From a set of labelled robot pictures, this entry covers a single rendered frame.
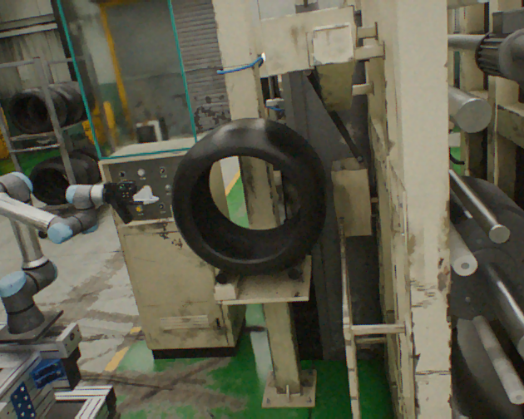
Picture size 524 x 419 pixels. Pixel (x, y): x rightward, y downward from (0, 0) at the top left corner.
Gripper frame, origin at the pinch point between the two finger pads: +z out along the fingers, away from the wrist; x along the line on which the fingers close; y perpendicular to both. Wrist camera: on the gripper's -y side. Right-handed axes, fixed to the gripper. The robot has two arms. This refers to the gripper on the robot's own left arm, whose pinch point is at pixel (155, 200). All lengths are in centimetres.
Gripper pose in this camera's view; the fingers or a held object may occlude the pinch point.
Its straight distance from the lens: 187.8
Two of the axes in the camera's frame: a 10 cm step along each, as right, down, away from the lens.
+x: 1.4, -3.5, 9.3
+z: 9.9, 0.2, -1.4
